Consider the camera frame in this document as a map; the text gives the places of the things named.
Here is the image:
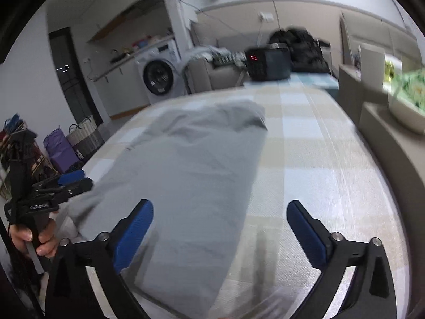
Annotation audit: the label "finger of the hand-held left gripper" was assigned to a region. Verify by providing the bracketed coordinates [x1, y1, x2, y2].
[40, 169, 85, 187]
[33, 178, 94, 203]

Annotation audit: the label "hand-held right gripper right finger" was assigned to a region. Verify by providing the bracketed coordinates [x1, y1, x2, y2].
[286, 200, 397, 319]

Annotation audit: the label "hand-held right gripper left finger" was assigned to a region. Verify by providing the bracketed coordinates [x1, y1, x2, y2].
[45, 199, 154, 319]

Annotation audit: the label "grey t-shirt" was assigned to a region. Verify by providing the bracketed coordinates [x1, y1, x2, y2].
[58, 100, 269, 319]

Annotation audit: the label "person's left hand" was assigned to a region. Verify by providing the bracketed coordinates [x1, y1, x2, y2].
[8, 219, 58, 258]

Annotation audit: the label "purple bag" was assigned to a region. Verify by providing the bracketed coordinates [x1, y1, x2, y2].
[43, 127, 80, 173]

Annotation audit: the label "woven laundry basket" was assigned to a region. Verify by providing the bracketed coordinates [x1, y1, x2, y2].
[66, 116, 105, 158]

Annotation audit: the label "checkered bed blanket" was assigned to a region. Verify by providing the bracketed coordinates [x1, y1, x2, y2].
[60, 81, 409, 319]

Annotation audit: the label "blue shoes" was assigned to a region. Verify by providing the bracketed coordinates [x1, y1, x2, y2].
[3, 114, 25, 133]

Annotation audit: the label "dark door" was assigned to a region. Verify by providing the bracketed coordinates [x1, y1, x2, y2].
[48, 28, 110, 130]

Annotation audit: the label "white kitchen counter cabinet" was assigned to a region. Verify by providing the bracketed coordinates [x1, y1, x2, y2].
[91, 58, 150, 118]

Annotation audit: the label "grey bedside ledge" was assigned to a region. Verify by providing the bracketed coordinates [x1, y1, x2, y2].
[338, 63, 425, 233]

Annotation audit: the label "white washing machine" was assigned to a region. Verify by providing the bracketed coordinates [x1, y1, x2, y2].
[134, 38, 186, 105]

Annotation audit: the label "teal checkered tablecloth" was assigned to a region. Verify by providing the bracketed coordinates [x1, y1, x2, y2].
[244, 72, 339, 90]

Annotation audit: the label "white bowl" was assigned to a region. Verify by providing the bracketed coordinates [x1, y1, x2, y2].
[388, 95, 425, 135]

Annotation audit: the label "dark electric pressure cooker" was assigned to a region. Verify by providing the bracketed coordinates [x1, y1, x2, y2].
[245, 43, 293, 81]

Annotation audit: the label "grey sofa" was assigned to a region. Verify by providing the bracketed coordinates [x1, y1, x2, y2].
[186, 27, 333, 94]

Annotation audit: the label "grey cloth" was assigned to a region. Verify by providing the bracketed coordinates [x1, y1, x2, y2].
[184, 46, 226, 64]

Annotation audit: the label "white cylinder appliance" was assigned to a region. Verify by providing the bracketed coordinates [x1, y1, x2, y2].
[359, 43, 387, 92]

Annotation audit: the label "black jacket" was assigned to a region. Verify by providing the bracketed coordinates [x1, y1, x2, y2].
[268, 27, 333, 74]

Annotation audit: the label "houndstooth cloth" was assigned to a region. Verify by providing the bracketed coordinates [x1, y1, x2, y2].
[212, 51, 246, 67]

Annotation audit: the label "beige bed headboard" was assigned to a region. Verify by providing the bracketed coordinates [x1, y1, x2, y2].
[339, 11, 422, 74]

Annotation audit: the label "white wall kitchen cabinets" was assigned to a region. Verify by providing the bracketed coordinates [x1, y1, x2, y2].
[87, 0, 167, 42]

